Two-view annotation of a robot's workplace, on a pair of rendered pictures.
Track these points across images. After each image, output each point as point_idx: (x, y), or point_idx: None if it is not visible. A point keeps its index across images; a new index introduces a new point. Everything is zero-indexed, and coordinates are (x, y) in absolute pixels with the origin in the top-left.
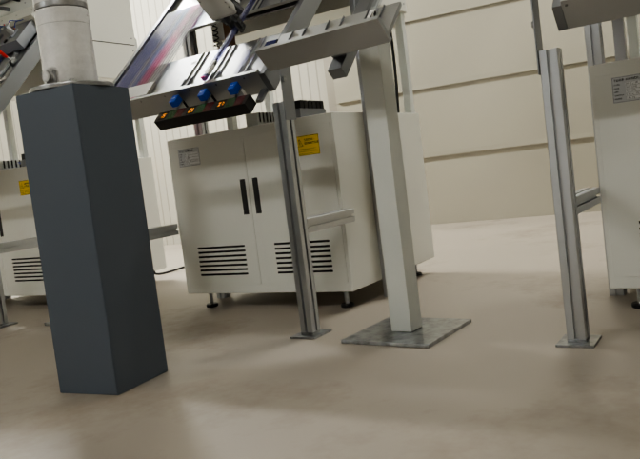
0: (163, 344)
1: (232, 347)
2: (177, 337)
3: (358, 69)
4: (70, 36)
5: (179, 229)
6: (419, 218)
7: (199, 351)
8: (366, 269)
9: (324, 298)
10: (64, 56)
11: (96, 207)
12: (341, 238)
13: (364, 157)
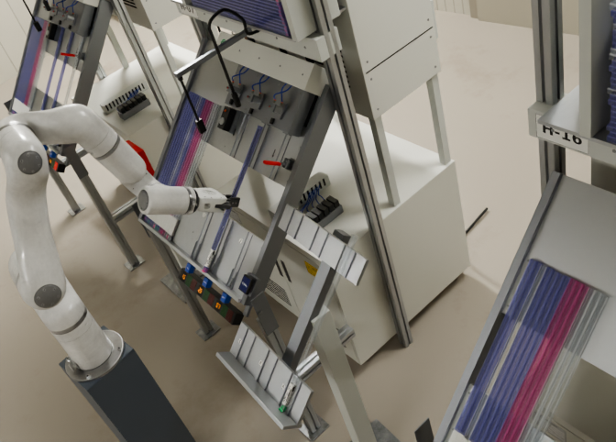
0: None
1: (259, 427)
2: (234, 377)
3: (361, 202)
4: (78, 348)
5: None
6: (450, 251)
7: (237, 426)
8: (376, 341)
9: None
10: (78, 359)
11: (129, 435)
12: None
13: (372, 265)
